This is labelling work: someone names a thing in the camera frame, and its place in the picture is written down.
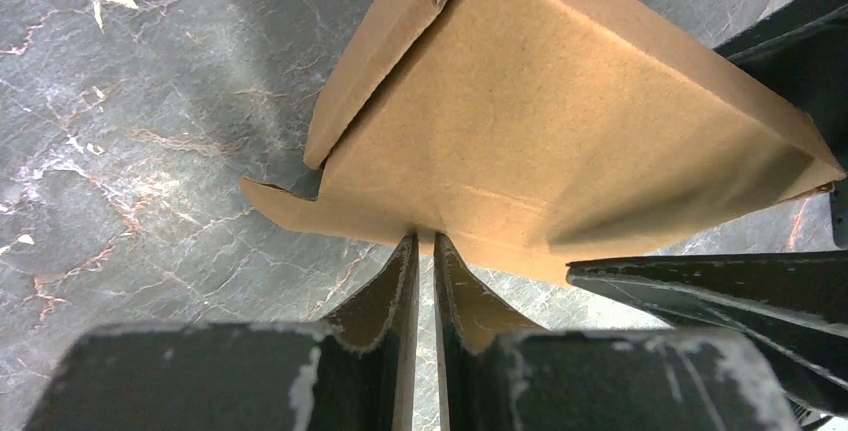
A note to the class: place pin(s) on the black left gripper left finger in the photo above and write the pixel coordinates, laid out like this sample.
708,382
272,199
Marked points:
352,369

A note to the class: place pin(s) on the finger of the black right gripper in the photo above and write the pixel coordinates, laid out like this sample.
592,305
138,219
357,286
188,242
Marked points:
792,306
800,53

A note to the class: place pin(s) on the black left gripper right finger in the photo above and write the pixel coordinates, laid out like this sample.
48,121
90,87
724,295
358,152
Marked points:
499,370

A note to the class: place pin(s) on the brown cardboard box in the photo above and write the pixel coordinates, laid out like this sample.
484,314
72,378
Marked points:
535,133

